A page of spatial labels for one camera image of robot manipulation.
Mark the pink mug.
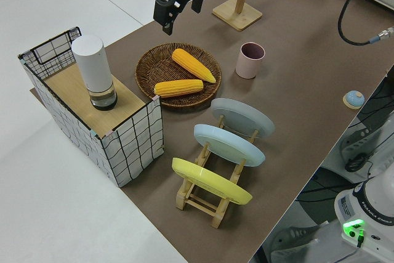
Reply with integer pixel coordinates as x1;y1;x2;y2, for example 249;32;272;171
235;42;265;79

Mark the white water bottle glass base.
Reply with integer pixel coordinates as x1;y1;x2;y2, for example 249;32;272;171
71;34;119;111

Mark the yellow corn cob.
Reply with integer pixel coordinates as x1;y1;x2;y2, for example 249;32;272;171
153;79;204;99
171;48;217;84

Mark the wooden mug tree stand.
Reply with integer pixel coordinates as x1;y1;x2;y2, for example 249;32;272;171
211;0;268;32

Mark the brown wicker basket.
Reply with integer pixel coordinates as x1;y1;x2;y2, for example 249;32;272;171
134;42;223;109

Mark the brown table mat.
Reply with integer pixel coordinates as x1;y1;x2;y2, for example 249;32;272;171
29;0;394;263

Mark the grey plate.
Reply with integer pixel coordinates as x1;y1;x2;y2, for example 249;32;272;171
210;97;276;139

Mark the light blue plate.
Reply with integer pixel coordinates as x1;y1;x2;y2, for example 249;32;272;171
193;123;267;168

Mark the yellow plate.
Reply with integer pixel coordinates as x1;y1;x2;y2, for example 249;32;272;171
171;157;254;205

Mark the wooden plate rack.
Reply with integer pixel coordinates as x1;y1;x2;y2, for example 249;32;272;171
175;114;260;229

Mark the white power strip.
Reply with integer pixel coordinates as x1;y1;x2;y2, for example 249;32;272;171
338;118;382;165

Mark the black wire basket white liner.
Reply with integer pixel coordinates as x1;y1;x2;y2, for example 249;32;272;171
17;25;164;188

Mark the coiled black cable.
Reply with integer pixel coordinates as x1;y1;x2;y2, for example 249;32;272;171
344;153;369;173

